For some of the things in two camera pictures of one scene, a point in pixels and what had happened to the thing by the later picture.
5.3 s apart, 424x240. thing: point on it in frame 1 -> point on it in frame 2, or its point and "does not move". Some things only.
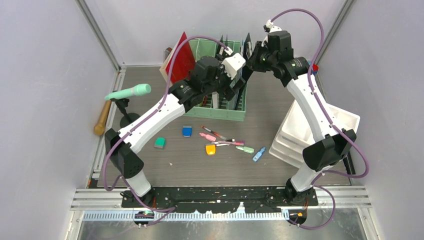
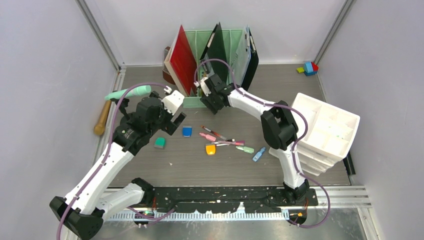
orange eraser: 210,149 does not move
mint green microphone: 138,90 does not move
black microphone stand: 128,117 does not move
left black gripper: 228,91 -> 169,126
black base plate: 220,199 does not move
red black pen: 214,132 does not move
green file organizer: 233,108 -> 197,40
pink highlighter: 208,137 does not move
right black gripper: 257,49 -> 214,107
